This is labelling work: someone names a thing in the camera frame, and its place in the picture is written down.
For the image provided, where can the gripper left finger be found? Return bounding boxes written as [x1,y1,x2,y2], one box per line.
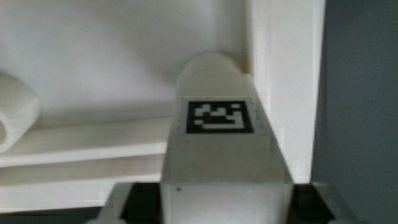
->
[86,183,132,224]

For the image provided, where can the white U-shaped fence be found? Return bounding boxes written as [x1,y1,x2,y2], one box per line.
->
[244,0,326,183]

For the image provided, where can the white square tabletop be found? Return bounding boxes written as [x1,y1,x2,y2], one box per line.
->
[0,0,244,214]

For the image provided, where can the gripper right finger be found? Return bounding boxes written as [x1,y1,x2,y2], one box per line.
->
[314,182,362,224]

